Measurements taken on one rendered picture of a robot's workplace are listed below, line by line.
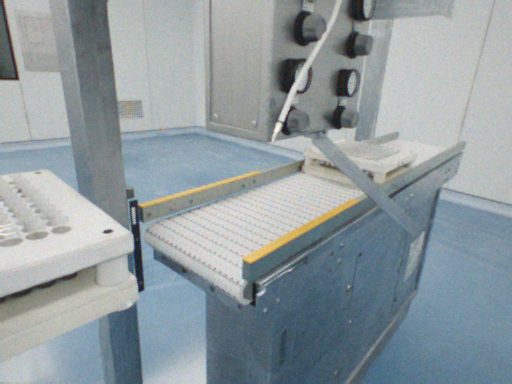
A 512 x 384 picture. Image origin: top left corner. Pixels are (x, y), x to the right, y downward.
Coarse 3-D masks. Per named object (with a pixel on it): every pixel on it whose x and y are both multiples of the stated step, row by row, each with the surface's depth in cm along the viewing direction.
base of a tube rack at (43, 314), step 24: (48, 288) 29; (72, 288) 29; (96, 288) 29; (120, 288) 30; (0, 312) 26; (24, 312) 26; (48, 312) 26; (72, 312) 28; (96, 312) 29; (0, 336) 24; (24, 336) 26; (48, 336) 27; (0, 360) 25
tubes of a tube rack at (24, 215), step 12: (0, 180) 38; (0, 192) 34; (12, 192) 34; (12, 204) 32; (24, 204) 32; (0, 216) 30; (12, 216) 31; (24, 216) 30; (36, 216) 30; (0, 228) 27; (24, 228) 29
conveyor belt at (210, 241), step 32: (416, 160) 122; (256, 192) 84; (288, 192) 85; (320, 192) 86; (352, 192) 87; (160, 224) 65; (192, 224) 65; (224, 224) 66; (256, 224) 67; (288, 224) 67; (192, 256) 56; (224, 256) 55; (224, 288) 51
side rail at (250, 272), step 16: (464, 144) 140; (432, 160) 108; (400, 176) 90; (416, 176) 99; (352, 208) 69; (320, 224) 60; (336, 224) 65; (304, 240) 57; (272, 256) 51; (288, 256) 54; (256, 272) 48
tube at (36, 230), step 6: (36, 222) 28; (42, 222) 28; (30, 228) 27; (36, 228) 27; (42, 228) 28; (30, 234) 28; (36, 234) 28; (42, 234) 28; (48, 282) 29; (54, 282) 30; (42, 288) 29
